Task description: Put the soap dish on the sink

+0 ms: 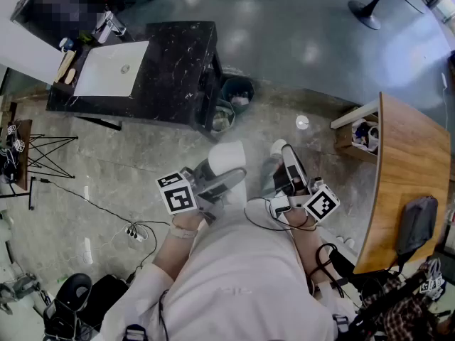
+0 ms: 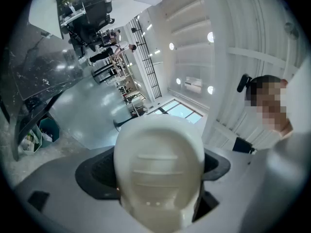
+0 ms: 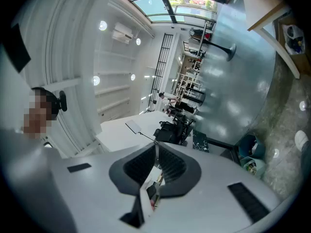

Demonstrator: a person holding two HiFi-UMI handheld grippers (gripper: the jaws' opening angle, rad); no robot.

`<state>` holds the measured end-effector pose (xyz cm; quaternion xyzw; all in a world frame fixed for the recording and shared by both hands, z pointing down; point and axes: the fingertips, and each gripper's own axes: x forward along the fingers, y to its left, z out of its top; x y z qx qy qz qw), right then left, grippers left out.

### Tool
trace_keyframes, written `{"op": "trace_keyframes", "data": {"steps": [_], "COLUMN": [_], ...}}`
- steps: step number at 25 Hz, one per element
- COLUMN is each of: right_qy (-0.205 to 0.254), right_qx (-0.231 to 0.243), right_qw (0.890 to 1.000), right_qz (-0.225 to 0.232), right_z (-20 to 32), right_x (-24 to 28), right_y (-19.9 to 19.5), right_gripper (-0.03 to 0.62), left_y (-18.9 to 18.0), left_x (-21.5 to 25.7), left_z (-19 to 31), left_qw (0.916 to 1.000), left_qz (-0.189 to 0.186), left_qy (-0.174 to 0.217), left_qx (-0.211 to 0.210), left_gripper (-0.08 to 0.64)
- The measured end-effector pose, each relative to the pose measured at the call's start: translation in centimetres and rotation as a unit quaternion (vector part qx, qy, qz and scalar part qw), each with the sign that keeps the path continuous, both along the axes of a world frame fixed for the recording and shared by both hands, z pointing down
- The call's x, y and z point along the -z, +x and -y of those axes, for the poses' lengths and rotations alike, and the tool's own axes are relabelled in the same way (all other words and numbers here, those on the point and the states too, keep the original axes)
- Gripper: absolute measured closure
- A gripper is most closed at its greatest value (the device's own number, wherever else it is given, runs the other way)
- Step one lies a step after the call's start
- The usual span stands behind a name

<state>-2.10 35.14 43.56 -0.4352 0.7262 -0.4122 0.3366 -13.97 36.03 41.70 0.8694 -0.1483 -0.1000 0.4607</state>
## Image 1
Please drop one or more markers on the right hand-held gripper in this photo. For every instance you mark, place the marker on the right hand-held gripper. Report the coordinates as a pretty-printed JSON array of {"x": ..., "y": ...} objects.
[{"x": 321, "y": 204}]

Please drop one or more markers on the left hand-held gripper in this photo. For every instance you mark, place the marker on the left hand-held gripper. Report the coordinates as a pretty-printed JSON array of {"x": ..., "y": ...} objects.
[{"x": 177, "y": 197}]

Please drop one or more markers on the person's right forearm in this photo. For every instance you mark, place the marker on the person's right forearm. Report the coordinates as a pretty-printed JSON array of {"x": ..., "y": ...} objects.
[{"x": 313, "y": 247}]

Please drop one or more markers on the person's left forearm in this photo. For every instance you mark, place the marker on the person's left forearm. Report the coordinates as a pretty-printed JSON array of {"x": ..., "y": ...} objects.
[{"x": 176, "y": 254}]

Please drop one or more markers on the person's right hand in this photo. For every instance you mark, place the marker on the person's right hand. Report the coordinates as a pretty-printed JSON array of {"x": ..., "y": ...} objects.
[{"x": 300, "y": 187}]

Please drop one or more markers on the person's jeans leg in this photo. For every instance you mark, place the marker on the person's jeans leg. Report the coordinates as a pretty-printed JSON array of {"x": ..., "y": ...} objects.
[{"x": 272, "y": 176}]

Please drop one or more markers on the person's white shoe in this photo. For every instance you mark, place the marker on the person's white shoe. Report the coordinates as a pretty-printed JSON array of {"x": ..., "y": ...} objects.
[{"x": 278, "y": 147}]

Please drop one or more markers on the white round floor disc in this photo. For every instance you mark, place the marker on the white round floor disc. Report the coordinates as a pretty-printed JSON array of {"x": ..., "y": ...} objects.
[{"x": 302, "y": 122}]

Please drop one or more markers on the grey bin with bag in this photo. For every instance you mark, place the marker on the grey bin with bag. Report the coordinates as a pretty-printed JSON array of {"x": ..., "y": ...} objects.
[{"x": 224, "y": 117}]

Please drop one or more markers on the pale band wristwatch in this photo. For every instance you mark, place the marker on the pale band wristwatch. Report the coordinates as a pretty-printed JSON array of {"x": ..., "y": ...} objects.
[{"x": 183, "y": 233}]

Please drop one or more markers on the wooden shelf box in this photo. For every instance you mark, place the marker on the wooden shelf box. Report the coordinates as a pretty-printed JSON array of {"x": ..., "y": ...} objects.
[{"x": 355, "y": 137}]

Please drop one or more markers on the dark trash bin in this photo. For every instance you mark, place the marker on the dark trash bin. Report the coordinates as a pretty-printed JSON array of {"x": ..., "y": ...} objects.
[{"x": 238, "y": 94}]

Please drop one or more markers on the white power strip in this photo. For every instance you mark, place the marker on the white power strip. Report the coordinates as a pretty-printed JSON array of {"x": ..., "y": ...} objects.
[{"x": 135, "y": 233}]

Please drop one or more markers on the black marble vanity counter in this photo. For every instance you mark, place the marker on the black marble vanity counter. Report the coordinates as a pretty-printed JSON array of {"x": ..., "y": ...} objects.
[{"x": 174, "y": 73}]

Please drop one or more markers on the person's white shirt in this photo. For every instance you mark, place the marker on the person's white shirt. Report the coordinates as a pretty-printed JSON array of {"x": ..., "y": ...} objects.
[{"x": 241, "y": 282}]

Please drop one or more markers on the white paper strip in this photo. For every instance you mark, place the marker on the white paper strip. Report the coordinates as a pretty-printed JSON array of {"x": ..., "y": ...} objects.
[
  {"x": 88, "y": 250},
  {"x": 86, "y": 193}
]

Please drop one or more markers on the grey bag on table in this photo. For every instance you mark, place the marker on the grey bag on table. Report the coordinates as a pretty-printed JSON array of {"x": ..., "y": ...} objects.
[{"x": 417, "y": 226}]

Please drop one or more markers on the white sink basin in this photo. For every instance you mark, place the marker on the white sink basin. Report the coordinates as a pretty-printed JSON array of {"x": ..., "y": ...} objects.
[{"x": 112, "y": 69}]

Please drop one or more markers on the black bag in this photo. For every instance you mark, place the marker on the black bag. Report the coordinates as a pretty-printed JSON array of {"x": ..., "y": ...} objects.
[{"x": 106, "y": 300}]

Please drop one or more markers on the plaid cloth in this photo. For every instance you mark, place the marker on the plaid cloth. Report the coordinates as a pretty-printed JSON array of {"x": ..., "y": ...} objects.
[{"x": 401, "y": 311}]

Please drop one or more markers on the chrome faucet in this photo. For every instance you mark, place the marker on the chrome faucet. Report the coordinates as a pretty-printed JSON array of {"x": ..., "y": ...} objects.
[{"x": 108, "y": 25}]

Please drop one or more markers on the wooden tray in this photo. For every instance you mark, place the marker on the wooden tray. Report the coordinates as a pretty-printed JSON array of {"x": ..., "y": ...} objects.
[{"x": 65, "y": 66}]

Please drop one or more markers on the small wooden side table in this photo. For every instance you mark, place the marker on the small wooden side table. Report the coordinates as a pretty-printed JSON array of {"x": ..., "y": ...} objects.
[{"x": 21, "y": 155}]

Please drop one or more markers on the black office chair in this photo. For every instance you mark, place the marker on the black office chair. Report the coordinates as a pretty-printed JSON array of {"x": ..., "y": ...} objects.
[{"x": 69, "y": 304}]

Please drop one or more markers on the blue and white cup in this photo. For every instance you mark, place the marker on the blue and white cup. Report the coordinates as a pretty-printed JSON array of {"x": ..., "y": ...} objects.
[{"x": 66, "y": 44}]

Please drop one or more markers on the black pedestal round table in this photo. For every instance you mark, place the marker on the black pedestal round table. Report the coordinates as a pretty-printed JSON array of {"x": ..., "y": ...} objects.
[{"x": 366, "y": 11}]

